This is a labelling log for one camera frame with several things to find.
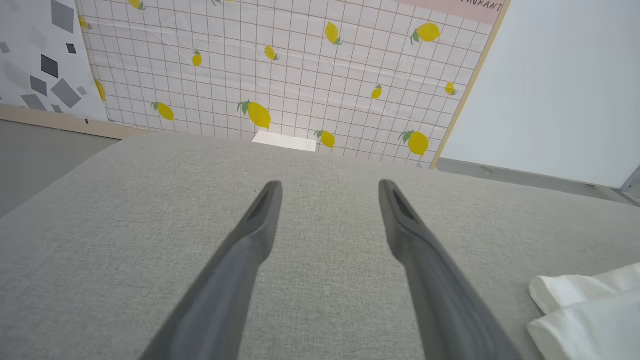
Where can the lemon print grid panel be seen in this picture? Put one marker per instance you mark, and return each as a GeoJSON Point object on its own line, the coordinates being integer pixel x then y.
{"type": "Point", "coordinates": [300, 75]}

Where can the white partition board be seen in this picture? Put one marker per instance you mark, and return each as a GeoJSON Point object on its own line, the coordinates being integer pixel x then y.
{"type": "Point", "coordinates": [550, 90]}

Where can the white garment with dark stitching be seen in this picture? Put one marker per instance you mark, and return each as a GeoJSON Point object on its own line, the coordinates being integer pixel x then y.
{"type": "Point", "coordinates": [590, 325]}

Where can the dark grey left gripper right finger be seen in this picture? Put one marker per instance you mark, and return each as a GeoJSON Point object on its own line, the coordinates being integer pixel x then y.
{"type": "Point", "coordinates": [440, 300]}

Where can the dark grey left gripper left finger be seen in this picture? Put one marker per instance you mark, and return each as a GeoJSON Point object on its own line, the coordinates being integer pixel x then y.
{"type": "Point", "coordinates": [225, 295]}

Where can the white box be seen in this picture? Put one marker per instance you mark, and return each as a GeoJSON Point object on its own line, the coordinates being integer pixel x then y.
{"type": "Point", "coordinates": [285, 141]}

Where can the grey terrazzo print panel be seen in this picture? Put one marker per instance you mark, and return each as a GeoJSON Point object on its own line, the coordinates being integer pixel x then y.
{"type": "Point", "coordinates": [30, 50]}

